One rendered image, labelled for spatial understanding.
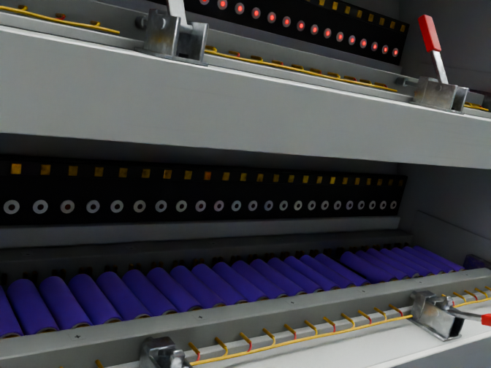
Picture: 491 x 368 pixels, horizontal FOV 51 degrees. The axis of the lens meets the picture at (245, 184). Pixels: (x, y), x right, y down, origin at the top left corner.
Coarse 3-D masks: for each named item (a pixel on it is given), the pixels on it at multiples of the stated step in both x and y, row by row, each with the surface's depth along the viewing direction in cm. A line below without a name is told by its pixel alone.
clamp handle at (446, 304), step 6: (444, 300) 44; (450, 300) 44; (444, 306) 44; (450, 312) 44; (456, 312) 44; (462, 312) 44; (468, 318) 42; (474, 318) 42; (480, 318) 42; (486, 318) 41; (486, 324) 41
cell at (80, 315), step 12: (48, 288) 35; (60, 288) 35; (48, 300) 34; (60, 300) 34; (72, 300) 34; (60, 312) 33; (72, 312) 32; (84, 312) 33; (60, 324) 32; (72, 324) 31
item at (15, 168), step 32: (0, 160) 36; (32, 160) 38; (64, 160) 39; (96, 160) 41; (0, 192) 37; (32, 192) 39; (64, 192) 40; (96, 192) 42; (128, 192) 43; (160, 192) 45; (192, 192) 47; (224, 192) 49; (256, 192) 51; (288, 192) 54; (320, 192) 57; (352, 192) 60; (384, 192) 63; (0, 224) 38; (32, 224) 39
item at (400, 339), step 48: (0, 240) 38; (48, 240) 40; (96, 240) 42; (144, 240) 45; (432, 240) 66; (480, 240) 61; (336, 336) 40; (384, 336) 42; (432, 336) 44; (480, 336) 46
